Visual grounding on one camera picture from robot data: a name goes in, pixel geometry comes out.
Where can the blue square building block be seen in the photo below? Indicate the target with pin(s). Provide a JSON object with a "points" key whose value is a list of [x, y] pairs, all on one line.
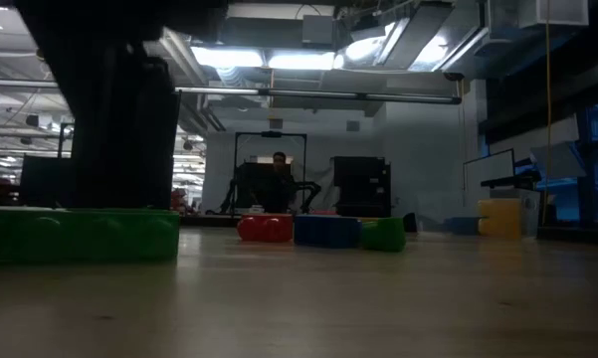
{"points": [[328, 232], [462, 226]]}

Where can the red background object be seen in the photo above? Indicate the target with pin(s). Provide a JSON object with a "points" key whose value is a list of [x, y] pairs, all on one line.
{"points": [[179, 199]]}

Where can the small red building block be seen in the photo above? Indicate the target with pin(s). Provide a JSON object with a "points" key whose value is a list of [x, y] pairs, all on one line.
{"points": [[263, 229]]}

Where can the black metal table frame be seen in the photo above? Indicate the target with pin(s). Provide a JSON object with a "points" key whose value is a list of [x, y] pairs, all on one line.
{"points": [[209, 222]]}

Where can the grey tilted panel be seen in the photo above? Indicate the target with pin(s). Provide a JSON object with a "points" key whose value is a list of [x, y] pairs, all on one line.
{"points": [[557, 161]]}

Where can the black wall shelf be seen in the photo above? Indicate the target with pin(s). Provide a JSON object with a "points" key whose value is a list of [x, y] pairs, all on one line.
{"points": [[507, 181]]}

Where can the black equipment cabinet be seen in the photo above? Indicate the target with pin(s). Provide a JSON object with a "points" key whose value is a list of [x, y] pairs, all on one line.
{"points": [[360, 184]]}

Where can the person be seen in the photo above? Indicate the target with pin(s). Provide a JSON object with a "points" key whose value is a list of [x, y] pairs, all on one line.
{"points": [[280, 181]]}

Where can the grey ceiling box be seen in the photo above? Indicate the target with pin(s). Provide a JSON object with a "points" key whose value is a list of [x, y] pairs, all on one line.
{"points": [[318, 30]]}

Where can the ceiling light panel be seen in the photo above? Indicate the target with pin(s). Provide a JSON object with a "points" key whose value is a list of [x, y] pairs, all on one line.
{"points": [[229, 57]]}

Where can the white cloth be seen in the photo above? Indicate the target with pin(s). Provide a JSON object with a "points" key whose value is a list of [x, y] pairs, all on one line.
{"points": [[323, 174]]}

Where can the long green building block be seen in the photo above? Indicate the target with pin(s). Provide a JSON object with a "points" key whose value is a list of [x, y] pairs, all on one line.
{"points": [[79, 236]]}

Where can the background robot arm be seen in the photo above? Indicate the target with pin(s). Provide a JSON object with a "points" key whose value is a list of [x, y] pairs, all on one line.
{"points": [[311, 189]]}

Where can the black robot station frame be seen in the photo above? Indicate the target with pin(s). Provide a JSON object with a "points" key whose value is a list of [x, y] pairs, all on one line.
{"points": [[271, 134]]}

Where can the black storage box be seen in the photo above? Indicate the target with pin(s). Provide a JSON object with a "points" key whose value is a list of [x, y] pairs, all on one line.
{"points": [[45, 184]]}

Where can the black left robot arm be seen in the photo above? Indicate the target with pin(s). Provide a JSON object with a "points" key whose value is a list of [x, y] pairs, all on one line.
{"points": [[104, 20]]}

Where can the whiteboard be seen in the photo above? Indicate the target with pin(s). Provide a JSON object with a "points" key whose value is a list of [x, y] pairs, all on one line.
{"points": [[487, 184]]}

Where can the small green building block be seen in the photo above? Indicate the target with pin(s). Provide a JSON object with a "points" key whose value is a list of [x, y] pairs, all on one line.
{"points": [[384, 235]]}

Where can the long ceiling pipe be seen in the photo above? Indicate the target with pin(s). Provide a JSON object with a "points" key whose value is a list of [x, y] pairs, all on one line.
{"points": [[303, 93]]}

